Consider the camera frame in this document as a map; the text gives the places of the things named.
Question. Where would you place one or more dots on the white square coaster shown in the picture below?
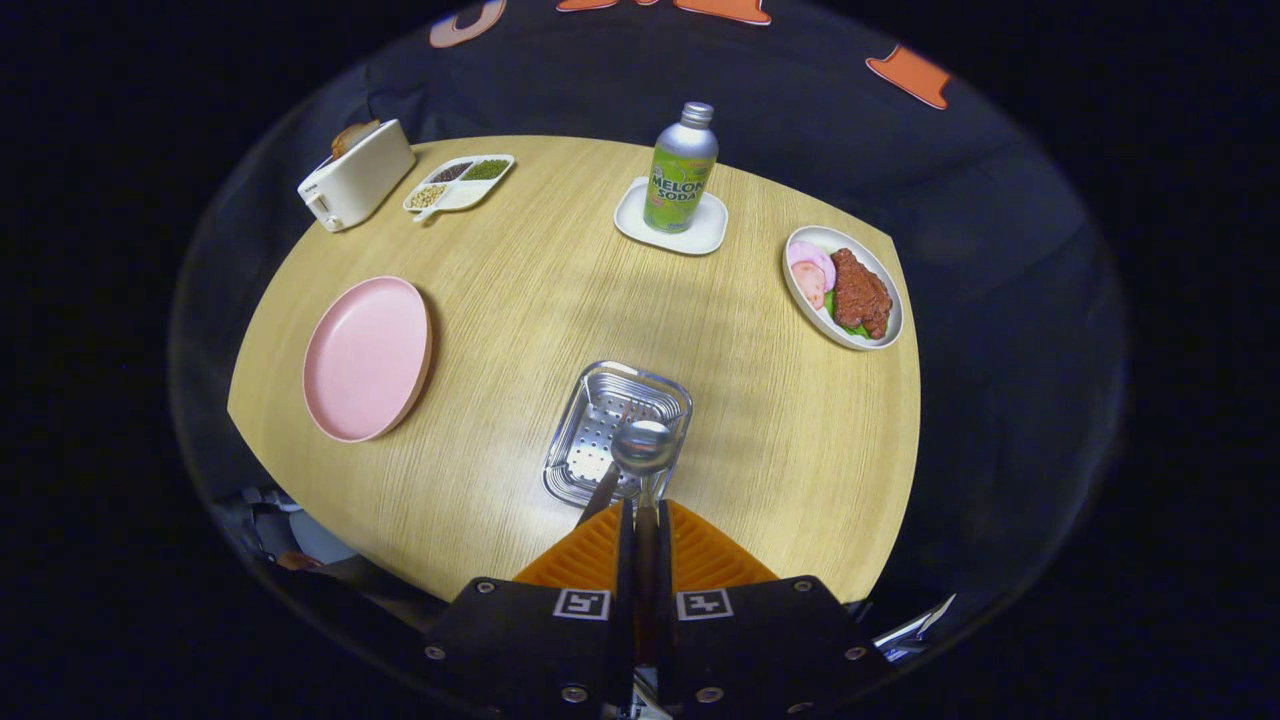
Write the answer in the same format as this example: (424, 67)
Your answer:
(705, 235)

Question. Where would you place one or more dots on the green label soda bottle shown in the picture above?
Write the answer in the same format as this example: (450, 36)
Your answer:
(680, 180)

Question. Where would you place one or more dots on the white divided bean dish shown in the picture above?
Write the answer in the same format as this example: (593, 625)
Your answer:
(462, 195)

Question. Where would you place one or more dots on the cream white toaster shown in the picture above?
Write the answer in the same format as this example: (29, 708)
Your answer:
(365, 185)

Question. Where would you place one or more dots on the pink ham slice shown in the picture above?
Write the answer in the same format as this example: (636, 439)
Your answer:
(810, 290)
(812, 258)

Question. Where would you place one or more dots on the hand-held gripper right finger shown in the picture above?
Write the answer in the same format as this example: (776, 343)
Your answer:
(664, 600)

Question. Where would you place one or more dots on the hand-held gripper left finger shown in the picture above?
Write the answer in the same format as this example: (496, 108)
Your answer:
(625, 600)

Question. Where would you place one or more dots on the white round food plate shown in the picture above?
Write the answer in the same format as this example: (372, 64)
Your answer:
(800, 305)

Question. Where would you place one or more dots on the pile of dark red beans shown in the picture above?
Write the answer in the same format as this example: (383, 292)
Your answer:
(450, 173)

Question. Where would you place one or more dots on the black backdrop cloth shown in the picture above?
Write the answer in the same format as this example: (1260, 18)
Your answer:
(900, 150)

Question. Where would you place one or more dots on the pile of yellow soybeans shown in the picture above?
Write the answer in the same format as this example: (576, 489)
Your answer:
(427, 196)

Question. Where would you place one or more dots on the red-brown meat patty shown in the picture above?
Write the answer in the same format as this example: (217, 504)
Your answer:
(862, 290)

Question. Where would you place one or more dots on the pink round plate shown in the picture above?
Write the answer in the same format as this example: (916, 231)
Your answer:
(365, 360)

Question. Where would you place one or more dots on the stainless steel cutlery basket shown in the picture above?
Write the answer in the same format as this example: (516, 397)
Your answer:
(585, 430)

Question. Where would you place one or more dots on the green lettuce leaf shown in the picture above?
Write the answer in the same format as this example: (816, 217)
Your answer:
(850, 328)

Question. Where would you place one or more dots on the brown toast slice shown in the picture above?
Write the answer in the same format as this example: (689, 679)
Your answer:
(345, 142)
(365, 130)

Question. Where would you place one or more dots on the pile of green beans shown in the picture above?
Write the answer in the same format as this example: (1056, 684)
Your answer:
(487, 170)

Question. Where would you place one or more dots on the pale grey object below table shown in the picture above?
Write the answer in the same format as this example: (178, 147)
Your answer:
(322, 540)

